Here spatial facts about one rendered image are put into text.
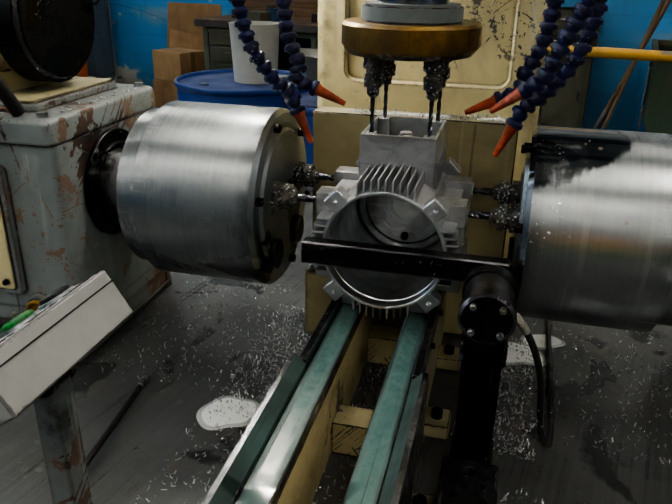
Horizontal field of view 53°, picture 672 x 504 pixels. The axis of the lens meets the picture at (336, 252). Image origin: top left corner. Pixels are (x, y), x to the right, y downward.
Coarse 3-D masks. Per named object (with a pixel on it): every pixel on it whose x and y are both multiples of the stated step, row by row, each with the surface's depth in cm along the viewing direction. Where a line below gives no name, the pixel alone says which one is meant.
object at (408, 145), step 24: (384, 120) 97; (408, 120) 98; (432, 120) 97; (360, 144) 89; (384, 144) 88; (408, 144) 87; (432, 144) 87; (360, 168) 90; (384, 168) 90; (432, 168) 88
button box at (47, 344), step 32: (96, 288) 62; (32, 320) 54; (64, 320) 57; (96, 320) 60; (0, 352) 51; (32, 352) 53; (64, 352) 56; (0, 384) 50; (32, 384) 52; (0, 416) 50
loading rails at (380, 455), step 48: (336, 336) 85; (384, 336) 100; (432, 336) 86; (288, 384) 74; (336, 384) 81; (384, 384) 76; (288, 432) 68; (336, 432) 81; (384, 432) 68; (432, 432) 85; (240, 480) 61; (288, 480) 64; (384, 480) 62
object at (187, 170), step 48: (144, 144) 89; (192, 144) 88; (240, 144) 86; (288, 144) 95; (144, 192) 88; (192, 192) 87; (240, 192) 85; (288, 192) 89; (144, 240) 91; (192, 240) 89; (240, 240) 87; (288, 240) 100
